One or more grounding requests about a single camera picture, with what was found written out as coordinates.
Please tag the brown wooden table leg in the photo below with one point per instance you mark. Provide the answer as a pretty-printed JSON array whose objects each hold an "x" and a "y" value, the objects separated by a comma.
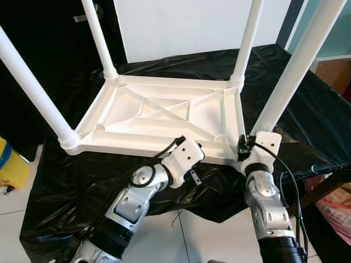
[{"x": 323, "y": 189}]

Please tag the white panel with cardboard face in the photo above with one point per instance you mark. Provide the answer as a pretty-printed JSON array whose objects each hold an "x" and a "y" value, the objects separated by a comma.
[{"x": 335, "y": 74}]

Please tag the black door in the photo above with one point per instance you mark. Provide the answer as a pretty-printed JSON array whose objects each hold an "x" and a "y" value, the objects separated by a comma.
[{"x": 38, "y": 33}]

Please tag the black plastic table cover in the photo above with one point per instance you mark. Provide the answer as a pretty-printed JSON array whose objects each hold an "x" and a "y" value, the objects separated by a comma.
[{"x": 312, "y": 115}]

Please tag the dark red curtain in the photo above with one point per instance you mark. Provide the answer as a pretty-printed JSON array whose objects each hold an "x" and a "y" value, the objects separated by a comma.
[{"x": 347, "y": 90}]

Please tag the yellow and blue package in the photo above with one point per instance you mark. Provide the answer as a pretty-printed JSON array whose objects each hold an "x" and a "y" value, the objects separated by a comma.
[{"x": 12, "y": 167}]

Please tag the white plastic table leg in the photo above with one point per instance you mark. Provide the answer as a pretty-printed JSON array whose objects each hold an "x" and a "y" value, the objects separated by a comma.
[
  {"x": 33, "y": 93},
  {"x": 247, "y": 38},
  {"x": 98, "y": 38},
  {"x": 296, "y": 66}
]

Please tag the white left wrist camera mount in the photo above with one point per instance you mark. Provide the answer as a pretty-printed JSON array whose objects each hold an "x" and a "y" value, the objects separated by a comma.
[{"x": 184, "y": 159}]

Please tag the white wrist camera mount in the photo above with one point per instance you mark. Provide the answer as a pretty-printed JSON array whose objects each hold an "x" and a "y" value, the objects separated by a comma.
[
  {"x": 184, "y": 159},
  {"x": 263, "y": 150}
]

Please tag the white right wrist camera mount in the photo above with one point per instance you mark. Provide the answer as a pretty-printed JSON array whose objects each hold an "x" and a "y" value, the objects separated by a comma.
[{"x": 263, "y": 150}]

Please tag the pink plastic bag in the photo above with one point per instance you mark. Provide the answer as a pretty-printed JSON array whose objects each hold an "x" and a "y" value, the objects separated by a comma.
[{"x": 339, "y": 213}]

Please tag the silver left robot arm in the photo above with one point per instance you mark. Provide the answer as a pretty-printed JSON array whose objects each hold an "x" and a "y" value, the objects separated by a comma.
[{"x": 131, "y": 203}]

